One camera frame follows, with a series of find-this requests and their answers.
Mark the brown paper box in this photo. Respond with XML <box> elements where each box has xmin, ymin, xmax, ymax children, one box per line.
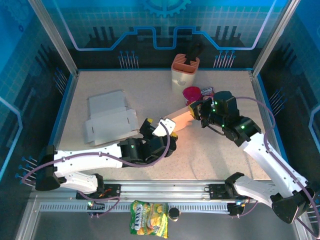
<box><xmin>163</xmin><ymin>106</ymin><xmax>195</xmax><ymax>133</ymax></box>

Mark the white paper box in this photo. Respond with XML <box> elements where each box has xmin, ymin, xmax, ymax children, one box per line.
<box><xmin>83</xmin><ymin>89</ymin><xmax>140</xmax><ymax>147</ymax></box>

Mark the pink lidded cup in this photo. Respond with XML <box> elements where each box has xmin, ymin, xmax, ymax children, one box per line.
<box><xmin>182</xmin><ymin>86</ymin><xmax>202</xmax><ymax>106</ymax></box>

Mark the purple candy bag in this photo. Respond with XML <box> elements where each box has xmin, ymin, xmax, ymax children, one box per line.
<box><xmin>199</xmin><ymin>86</ymin><xmax>216</xmax><ymax>100</ymax></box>

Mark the beige knife block orange top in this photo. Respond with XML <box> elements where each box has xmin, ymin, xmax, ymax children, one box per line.
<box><xmin>171</xmin><ymin>53</ymin><xmax>201</xmax><ymax>95</ymax></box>

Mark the yellow candy bag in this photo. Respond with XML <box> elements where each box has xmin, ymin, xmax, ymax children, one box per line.
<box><xmin>129</xmin><ymin>199</ymin><xmax>170</xmax><ymax>239</ymax></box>

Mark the black round knob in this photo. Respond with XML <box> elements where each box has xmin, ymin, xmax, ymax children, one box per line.
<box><xmin>167</xmin><ymin>206</ymin><xmax>181</xmax><ymax>223</ymax></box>

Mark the aluminium mounting rail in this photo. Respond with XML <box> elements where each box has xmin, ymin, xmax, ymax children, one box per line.
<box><xmin>29</xmin><ymin>178</ymin><xmax>301</xmax><ymax>201</ymax></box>

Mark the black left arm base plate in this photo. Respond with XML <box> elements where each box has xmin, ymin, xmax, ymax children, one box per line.
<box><xmin>76</xmin><ymin>183</ymin><xmax>122</xmax><ymax>201</ymax></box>

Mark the black knife handle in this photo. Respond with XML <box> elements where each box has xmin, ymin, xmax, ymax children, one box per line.
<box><xmin>185</xmin><ymin>42</ymin><xmax>204</xmax><ymax>63</ymax></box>

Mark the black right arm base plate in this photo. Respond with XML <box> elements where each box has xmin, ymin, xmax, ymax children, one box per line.
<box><xmin>208</xmin><ymin>183</ymin><xmax>255</xmax><ymax>201</ymax></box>

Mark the slotted grey cable duct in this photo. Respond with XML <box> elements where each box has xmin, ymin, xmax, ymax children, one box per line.
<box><xmin>39</xmin><ymin>201</ymin><xmax>232</xmax><ymax>214</ymax></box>

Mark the aluminium frame post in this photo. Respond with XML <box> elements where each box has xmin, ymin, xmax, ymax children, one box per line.
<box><xmin>250</xmin><ymin>0</ymin><xmax>301</xmax><ymax>77</ymax></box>
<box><xmin>27</xmin><ymin>0</ymin><xmax>80</xmax><ymax>77</ymax></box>

